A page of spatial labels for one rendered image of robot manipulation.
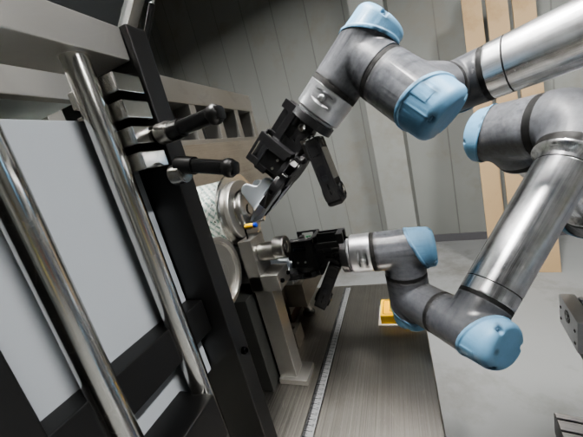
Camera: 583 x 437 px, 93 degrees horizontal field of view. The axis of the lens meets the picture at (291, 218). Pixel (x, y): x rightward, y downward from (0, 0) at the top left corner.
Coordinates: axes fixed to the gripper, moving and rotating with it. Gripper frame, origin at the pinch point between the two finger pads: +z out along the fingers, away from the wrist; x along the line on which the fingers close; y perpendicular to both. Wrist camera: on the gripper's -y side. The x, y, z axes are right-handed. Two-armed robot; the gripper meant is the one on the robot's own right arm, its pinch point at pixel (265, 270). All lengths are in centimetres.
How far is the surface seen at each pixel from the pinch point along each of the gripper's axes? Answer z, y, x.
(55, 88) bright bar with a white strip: -5.3, 34.0, 33.7
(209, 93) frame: 31, 54, -48
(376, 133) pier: -17, 23, -258
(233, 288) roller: -2.3, 4.3, 15.3
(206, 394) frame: -15.3, 7.9, 38.8
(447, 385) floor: -38, -109, -79
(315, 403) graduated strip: -11.8, -19.1, 15.6
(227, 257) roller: -2.3, 9.7, 14.3
